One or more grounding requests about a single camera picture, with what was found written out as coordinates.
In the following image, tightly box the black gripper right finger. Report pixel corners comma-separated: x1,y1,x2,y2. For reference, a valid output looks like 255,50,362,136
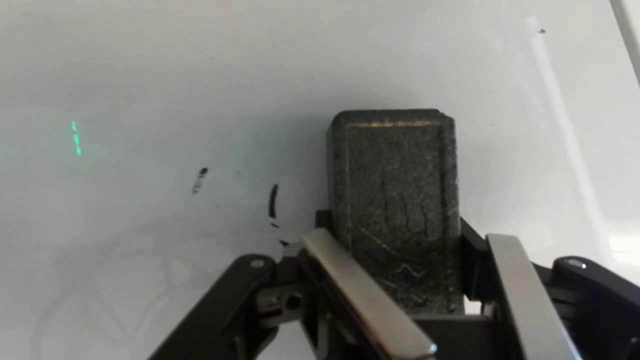
484,232,640,360

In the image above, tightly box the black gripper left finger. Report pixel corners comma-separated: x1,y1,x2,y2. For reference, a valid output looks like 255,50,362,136
147,226,439,360

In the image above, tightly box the black felt whiteboard eraser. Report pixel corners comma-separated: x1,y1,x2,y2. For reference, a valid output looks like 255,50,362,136
323,108,466,316

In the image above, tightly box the white whiteboard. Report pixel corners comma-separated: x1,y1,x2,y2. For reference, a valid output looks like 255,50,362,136
0,0,640,360

